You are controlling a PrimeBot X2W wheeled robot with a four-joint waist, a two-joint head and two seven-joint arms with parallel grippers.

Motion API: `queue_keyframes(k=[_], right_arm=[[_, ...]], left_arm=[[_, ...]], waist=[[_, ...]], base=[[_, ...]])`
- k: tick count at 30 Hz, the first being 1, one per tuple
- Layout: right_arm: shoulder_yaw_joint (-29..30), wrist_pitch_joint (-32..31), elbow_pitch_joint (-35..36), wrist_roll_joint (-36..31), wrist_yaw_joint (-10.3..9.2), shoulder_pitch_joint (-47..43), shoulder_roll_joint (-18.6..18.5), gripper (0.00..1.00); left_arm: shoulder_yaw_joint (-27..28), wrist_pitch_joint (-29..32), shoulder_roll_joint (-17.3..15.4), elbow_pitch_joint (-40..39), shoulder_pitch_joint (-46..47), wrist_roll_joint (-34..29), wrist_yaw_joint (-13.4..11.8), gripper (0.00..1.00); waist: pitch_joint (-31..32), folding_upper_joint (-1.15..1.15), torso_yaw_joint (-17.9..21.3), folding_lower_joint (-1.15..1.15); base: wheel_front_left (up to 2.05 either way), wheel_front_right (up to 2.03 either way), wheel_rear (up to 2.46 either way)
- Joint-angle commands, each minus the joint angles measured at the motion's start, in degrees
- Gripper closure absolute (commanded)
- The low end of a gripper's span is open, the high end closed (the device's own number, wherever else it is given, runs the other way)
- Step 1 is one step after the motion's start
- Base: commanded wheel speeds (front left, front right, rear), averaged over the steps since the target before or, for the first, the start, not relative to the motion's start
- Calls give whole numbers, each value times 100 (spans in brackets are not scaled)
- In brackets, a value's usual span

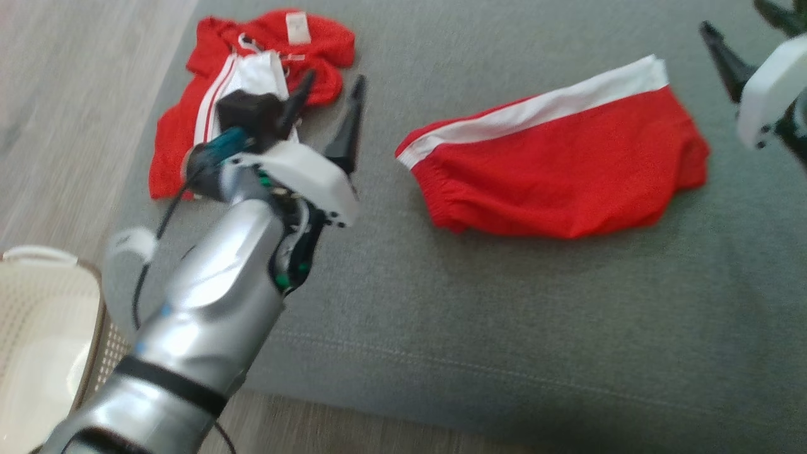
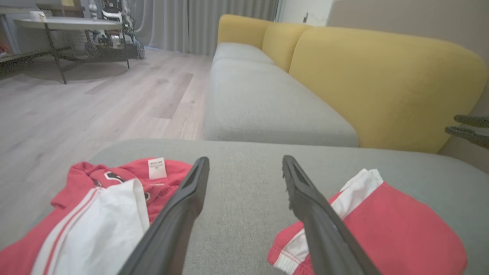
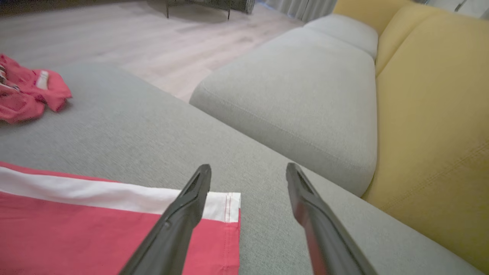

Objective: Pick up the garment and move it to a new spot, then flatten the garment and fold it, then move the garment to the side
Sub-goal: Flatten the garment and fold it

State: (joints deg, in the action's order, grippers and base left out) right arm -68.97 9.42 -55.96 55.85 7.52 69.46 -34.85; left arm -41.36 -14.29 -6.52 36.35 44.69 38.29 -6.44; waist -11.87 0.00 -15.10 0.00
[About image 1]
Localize large grey sofa chaise cushion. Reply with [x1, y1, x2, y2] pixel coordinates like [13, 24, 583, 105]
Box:
[101, 0, 807, 454]

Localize beige perforated laundry basket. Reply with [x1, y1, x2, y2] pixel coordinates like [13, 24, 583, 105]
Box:
[0, 246, 136, 454]

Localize white cable strap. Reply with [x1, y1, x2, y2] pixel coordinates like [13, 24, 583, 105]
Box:
[107, 227, 158, 265]

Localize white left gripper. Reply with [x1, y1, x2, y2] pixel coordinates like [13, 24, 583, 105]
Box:
[224, 68, 368, 229]

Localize left camera cable blue plug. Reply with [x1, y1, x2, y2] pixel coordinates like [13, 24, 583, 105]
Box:
[131, 126, 254, 332]

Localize red shorts with white stripe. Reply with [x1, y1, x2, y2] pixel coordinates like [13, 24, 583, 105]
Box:
[395, 54, 711, 240]

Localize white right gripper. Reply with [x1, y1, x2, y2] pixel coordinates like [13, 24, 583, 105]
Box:
[699, 0, 807, 151]

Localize red jersey with white sleeves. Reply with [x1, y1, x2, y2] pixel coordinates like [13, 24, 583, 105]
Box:
[149, 8, 357, 201]

